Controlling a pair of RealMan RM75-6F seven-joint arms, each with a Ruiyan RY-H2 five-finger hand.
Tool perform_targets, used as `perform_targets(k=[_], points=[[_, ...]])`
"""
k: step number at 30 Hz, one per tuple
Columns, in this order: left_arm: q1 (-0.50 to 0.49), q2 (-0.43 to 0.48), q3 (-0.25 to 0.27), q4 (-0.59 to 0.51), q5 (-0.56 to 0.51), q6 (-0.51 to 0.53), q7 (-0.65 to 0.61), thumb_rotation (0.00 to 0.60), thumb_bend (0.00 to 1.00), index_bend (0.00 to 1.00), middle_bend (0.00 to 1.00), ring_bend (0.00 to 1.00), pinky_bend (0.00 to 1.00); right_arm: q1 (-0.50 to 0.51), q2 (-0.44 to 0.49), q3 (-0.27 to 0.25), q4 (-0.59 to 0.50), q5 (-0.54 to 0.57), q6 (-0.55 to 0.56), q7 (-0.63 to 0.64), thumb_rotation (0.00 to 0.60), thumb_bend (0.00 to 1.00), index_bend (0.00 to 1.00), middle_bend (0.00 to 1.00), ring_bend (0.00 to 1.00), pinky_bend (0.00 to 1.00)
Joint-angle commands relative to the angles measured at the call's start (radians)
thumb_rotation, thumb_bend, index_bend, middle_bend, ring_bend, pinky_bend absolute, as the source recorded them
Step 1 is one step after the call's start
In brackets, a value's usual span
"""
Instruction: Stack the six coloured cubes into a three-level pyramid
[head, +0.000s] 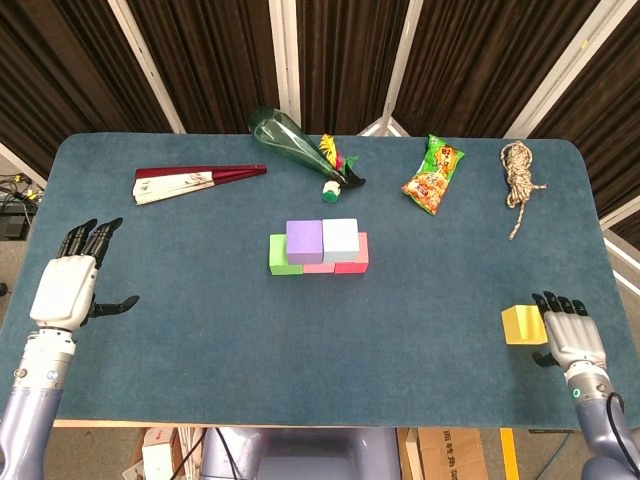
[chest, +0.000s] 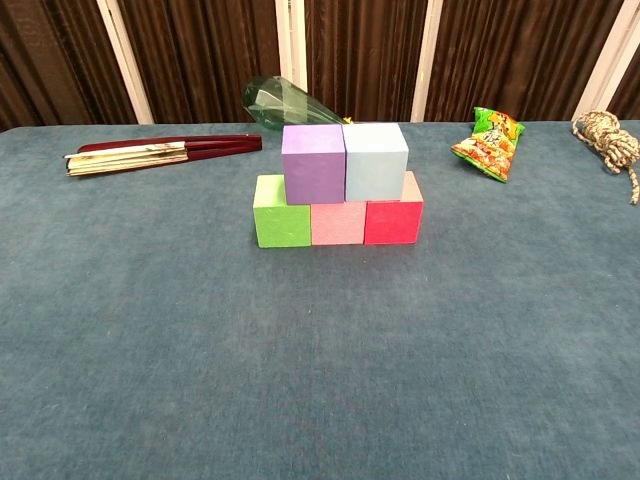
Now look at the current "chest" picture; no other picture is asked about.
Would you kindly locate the green orange snack bag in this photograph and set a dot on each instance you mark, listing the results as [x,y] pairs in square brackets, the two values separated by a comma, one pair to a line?
[487,150]

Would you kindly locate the green transparent bottle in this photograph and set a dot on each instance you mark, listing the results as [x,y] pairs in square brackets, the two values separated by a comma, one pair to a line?
[280,105]

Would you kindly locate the pale pink foam cube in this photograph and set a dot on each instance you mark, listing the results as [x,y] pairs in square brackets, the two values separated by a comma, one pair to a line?
[337,225]

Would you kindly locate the red foam cube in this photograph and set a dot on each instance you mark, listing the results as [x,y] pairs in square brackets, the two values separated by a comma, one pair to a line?
[392,222]

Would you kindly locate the teal table mat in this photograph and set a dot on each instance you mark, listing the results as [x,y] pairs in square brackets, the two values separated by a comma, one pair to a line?
[320,360]

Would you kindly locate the purple foam cube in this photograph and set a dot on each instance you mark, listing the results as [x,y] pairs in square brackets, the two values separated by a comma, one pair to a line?
[312,170]

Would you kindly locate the light blue foam cube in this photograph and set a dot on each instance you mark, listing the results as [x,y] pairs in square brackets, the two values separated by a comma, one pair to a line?
[375,170]

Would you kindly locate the green foam cube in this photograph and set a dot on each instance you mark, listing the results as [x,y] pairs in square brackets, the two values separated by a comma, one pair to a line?
[282,225]

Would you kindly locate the folded red paper fan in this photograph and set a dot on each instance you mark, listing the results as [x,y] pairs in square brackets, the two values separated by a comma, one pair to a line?
[150,152]

